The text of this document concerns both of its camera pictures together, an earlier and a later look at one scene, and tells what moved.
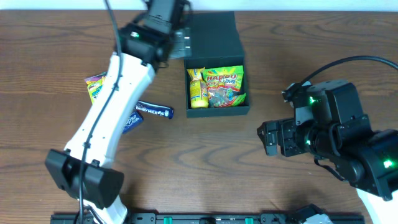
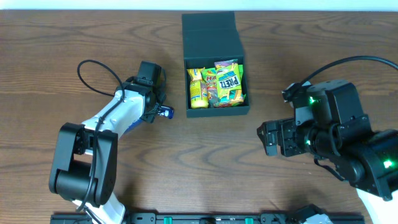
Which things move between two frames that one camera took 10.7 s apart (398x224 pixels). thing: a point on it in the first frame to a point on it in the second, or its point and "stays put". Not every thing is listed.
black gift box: [216, 42] stays put
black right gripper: [270, 137] stays put
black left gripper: [165, 9] to [157, 106]
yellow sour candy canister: [199, 96] stays put
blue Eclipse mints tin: [135, 119] stays put
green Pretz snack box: [94, 84] to [229, 84]
